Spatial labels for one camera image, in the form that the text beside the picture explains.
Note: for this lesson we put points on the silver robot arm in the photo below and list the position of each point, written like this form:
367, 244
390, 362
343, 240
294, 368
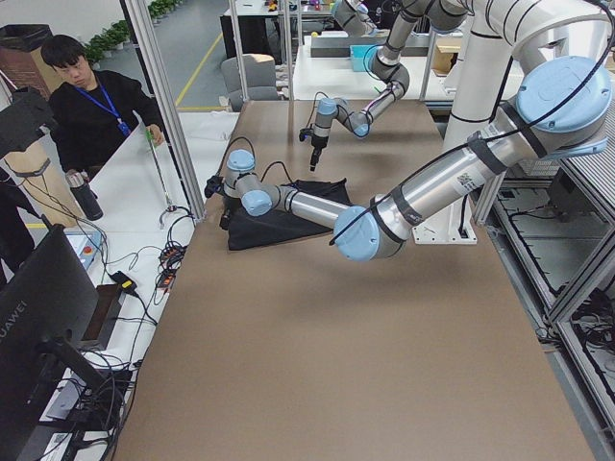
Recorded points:
357, 90
558, 111

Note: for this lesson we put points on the person in black sweater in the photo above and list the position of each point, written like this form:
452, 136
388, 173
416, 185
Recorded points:
95, 110

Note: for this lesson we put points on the metal reacher grabber tool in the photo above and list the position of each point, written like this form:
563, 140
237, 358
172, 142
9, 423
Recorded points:
170, 206

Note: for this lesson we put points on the blue teach pendant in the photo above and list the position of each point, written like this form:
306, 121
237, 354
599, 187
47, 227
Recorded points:
86, 244

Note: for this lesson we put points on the black computer monitor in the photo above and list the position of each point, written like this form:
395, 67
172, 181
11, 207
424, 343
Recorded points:
45, 311

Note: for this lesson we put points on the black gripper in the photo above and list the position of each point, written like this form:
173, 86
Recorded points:
317, 141
229, 206

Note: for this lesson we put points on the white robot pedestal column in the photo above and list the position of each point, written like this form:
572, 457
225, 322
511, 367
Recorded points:
482, 74

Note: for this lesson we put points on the black t-shirt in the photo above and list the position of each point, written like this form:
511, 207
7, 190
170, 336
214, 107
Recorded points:
246, 232

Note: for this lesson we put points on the black water bottle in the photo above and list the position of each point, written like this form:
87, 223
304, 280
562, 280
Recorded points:
84, 196

